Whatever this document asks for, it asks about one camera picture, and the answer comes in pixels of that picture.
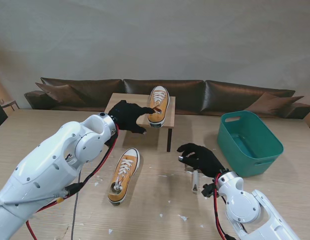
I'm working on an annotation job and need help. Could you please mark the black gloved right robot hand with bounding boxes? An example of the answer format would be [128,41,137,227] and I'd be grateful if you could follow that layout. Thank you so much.
[176,142,225,180]

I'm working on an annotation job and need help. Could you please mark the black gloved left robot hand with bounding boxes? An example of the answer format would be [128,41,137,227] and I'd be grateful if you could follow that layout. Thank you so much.
[106,99,157,136]

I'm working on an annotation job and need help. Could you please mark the beige hand brush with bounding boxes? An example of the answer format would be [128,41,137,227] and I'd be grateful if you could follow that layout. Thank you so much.
[184,163,203,195]

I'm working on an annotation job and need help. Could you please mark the yellow canvas sneaker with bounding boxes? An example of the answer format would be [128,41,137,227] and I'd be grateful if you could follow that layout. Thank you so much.
[147,85,170,130]
[107,147,140,207]

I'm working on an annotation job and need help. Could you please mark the small wooden stand black legs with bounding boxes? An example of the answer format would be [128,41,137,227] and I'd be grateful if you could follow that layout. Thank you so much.
[100,92,176,153]

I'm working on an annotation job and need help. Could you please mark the teal plastic basin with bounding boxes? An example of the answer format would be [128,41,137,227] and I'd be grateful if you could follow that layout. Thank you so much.
[217,110,285,177]

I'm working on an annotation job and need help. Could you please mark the brown cushion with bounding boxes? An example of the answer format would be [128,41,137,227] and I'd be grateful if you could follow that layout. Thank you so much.
[247,92,305,118]
[35,82,87,106]

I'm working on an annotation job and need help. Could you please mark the brown leather sofa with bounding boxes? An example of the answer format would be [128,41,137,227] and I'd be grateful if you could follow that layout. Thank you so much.
[24,77,310,120]

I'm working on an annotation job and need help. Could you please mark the small background side table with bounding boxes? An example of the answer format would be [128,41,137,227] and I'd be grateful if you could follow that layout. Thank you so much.
[0,99,20,112]

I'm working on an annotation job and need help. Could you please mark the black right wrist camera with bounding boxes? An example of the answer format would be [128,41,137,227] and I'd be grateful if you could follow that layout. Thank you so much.
[201,183,217,198]

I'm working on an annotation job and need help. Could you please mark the red black left arm cable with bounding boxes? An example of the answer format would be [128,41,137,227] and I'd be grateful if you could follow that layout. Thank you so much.
[26,124,119,240]

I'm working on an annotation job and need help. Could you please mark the grey braided cable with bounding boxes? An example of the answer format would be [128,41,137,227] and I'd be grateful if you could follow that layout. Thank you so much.
[70,168,82,240]

